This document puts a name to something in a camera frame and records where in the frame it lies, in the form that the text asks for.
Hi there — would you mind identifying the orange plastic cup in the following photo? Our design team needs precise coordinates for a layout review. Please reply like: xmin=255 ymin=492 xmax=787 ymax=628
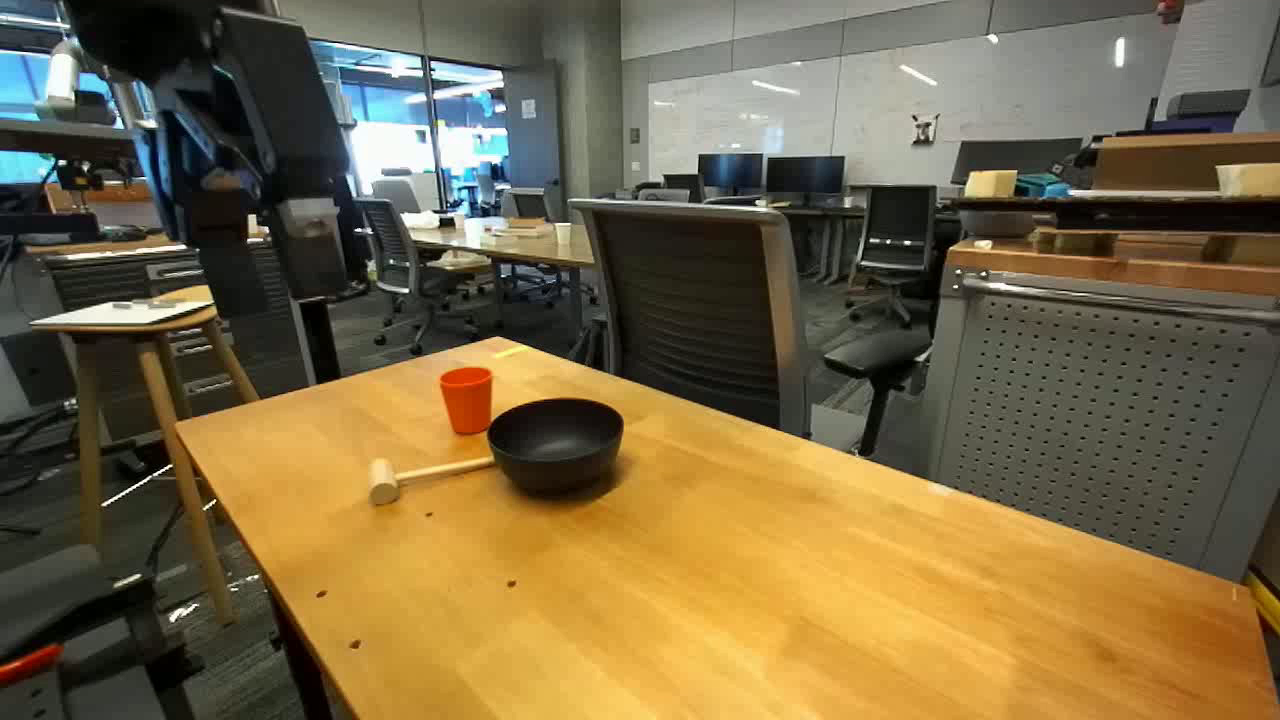
xmin=436 ymin=363 xmax=498 ymax=441

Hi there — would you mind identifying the black bowl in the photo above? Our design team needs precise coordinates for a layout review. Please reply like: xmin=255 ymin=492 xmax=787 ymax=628
xmin=484 ymin=396 xmax=628 ymax=505

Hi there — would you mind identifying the dark grey cabinet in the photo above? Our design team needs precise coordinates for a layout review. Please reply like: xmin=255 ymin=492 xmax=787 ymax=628
xmin=568 ymin=194 xmax=937 ymax=458

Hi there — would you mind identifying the long light wooden desk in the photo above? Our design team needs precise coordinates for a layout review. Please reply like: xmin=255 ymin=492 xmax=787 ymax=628
xmin=401 ymin=211 xmax=599 ymax=274

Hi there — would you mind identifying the black computer monitor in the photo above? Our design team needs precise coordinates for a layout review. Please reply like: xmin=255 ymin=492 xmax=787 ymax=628
xmin=763 ymin=153 xmax=847 ymax=202
xmin=696 ymin=146 xmax=769 ymax=202

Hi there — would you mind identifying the grey swivel office chair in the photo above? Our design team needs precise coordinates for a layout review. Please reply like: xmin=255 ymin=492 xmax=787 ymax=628
xmin=354 ymin=194 xmax=499 ymax=352

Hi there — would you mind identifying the small wooden mallet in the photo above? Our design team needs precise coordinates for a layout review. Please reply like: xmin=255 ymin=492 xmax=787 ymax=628
xmin=363 ymin=453 xmax=499 ymax=511

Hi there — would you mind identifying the black mesh office chair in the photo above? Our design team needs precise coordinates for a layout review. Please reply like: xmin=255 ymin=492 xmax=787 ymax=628
xmin=843 ymin=181 xmax=941 ymax=328

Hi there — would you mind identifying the pale foam block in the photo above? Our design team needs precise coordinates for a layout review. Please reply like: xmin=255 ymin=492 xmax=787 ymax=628
xmin=961 ymin=167 xmax=1025 ymax=202
xmin=1214 ymin=160 xmax=1280 ymax=199

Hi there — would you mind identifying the black screen on stand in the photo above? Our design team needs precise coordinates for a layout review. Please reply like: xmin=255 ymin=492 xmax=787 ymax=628
xmin=214 ymin=3 xmax=382 ymax=392

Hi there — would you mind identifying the wooden workbench plank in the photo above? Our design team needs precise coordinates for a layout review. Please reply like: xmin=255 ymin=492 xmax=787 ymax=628
xmin=946 ymin=234 xmax=1280 ymax=300

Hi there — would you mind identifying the light wooden stool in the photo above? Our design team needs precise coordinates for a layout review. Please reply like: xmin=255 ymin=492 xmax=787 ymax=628
xmin=33 ymin=282 xmax=266 ymax=632

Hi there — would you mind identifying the grey filing cabinet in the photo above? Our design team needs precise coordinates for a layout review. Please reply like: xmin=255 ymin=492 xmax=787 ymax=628
xmin=30 ymin=234 xmax=276 ymax=442

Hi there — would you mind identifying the brown wooden box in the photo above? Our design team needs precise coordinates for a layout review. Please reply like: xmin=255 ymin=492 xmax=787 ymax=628
xmin=1087 ymin=128 xmax=1280 ymax=192

